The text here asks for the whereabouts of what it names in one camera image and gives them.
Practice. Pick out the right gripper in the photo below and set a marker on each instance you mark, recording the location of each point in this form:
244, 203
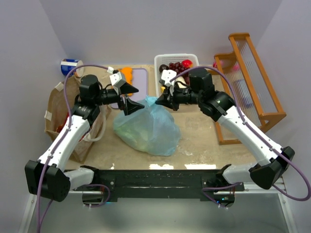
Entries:
171, 98

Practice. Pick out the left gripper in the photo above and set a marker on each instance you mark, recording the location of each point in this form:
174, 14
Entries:
122, 99

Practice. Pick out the blue plastic bag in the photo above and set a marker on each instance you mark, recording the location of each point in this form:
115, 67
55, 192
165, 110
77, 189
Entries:
151, 129

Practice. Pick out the brown paper grocery bag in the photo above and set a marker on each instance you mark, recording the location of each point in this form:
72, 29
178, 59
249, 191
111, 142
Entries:
56, 113

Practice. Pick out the red snack packet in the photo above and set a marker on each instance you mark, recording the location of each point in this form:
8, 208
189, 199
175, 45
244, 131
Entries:
61, 126

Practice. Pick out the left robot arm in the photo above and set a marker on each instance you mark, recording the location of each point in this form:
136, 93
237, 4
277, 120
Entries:
46, 176

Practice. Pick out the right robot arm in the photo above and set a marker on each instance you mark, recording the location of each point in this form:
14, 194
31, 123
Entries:
271, 158

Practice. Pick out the lavender cutting board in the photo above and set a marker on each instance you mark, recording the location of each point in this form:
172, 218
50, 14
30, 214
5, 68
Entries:
140, 81

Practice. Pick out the orange sweet potato right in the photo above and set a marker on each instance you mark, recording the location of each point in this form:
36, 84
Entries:
127, 72

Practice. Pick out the white daikon radish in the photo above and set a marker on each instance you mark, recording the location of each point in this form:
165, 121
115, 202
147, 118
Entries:
180, 81

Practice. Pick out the dark mangosteen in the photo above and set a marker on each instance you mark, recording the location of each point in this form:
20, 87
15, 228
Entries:
163, 67

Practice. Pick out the purple grape bunch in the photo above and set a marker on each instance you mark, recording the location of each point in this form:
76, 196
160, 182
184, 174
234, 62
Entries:
179, 68

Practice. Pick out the white plastic basket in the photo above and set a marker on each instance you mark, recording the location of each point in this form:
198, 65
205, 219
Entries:
165, 59

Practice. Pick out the red yellow peach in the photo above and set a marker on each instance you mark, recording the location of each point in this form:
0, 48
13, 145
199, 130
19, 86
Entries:
187, 64

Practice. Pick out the toilet paper roll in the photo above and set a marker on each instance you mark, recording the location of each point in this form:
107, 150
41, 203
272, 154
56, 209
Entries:
67, 65

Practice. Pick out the wooden rack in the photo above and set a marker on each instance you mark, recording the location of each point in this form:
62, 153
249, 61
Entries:
246, 74

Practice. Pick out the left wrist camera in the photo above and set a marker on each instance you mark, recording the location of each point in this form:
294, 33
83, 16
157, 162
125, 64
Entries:
117, 79

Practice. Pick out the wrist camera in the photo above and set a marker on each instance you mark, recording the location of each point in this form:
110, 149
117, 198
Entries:
117, 79
166, 79

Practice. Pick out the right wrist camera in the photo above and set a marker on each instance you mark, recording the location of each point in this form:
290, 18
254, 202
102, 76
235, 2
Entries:
166, 79

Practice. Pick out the black base frame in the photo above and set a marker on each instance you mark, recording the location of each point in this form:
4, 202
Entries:
163, 184

